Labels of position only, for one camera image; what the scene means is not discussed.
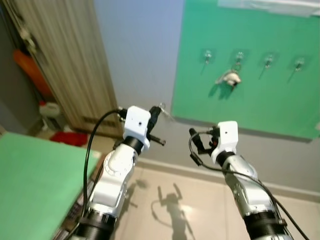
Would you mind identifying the white plastic appliance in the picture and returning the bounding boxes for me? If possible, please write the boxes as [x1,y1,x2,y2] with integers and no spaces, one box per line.
[39,101,66,132]

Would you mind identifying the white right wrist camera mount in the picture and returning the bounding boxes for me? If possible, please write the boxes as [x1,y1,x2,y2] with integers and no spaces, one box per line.
[211,121,239,155]

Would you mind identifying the red cloth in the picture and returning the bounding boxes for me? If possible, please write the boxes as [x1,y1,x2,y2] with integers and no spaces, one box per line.
[50,131,88,147]

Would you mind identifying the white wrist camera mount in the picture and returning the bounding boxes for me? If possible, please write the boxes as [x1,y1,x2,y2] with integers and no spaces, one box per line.
[211,121,239,155]
[123,106,152,152]

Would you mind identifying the orange object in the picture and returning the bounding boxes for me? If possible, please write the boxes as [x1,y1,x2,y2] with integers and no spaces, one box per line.
[12,49,53,98]

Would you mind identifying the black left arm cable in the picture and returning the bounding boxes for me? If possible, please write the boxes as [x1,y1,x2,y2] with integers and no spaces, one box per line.
[80,109,126,221]

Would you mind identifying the light blue tape band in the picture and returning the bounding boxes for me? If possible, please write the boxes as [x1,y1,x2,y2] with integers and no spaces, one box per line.
[217,0,320,18]

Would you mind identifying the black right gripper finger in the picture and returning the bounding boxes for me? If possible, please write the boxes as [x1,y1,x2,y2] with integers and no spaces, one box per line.
[189,128,203,153]

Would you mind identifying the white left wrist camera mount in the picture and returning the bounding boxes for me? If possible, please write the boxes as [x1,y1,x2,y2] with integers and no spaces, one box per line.
[123,106,152,152]

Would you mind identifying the green wall board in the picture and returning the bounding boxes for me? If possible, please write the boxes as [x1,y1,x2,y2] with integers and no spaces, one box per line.
[171,0,320,141]

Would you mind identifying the green corrugated table board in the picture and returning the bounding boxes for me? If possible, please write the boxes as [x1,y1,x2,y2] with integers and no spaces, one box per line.
[0,132,101,240]

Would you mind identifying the clear adhesive metal hook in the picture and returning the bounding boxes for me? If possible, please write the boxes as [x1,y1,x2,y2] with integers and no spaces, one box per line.
[200,47,217,66]
[261,51,278,71]
[291,55,308,73]
[231,48,248,68]

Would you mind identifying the white baseboard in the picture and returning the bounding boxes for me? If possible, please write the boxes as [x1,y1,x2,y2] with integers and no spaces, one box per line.
[136,157,320,201]

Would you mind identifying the wooden door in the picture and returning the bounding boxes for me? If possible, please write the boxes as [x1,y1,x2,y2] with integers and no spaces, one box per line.
[7,0,125,138]

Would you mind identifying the grey white plush keychain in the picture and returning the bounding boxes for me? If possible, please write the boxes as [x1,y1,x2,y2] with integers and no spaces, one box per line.
[215,70,242,88]

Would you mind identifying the silver key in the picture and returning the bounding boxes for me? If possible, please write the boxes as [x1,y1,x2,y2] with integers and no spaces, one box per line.
[159,102,173,121]

